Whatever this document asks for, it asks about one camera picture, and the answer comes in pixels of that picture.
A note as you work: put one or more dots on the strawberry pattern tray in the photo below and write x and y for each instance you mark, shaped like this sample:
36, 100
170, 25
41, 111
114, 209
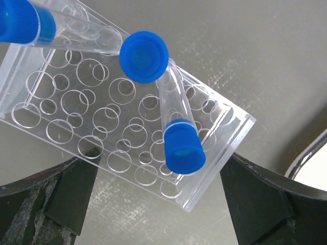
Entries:
309, 167

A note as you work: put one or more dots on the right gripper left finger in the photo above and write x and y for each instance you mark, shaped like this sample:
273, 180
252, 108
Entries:
50, 206

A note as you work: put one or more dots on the blue capped test tube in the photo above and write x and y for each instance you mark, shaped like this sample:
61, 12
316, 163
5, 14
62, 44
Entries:
144, 57
31, 24
183, 150

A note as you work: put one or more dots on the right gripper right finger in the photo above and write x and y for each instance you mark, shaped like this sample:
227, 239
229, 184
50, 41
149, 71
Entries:
268, 208

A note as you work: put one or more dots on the clear test tube rack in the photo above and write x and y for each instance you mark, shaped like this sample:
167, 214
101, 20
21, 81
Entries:
77, 101

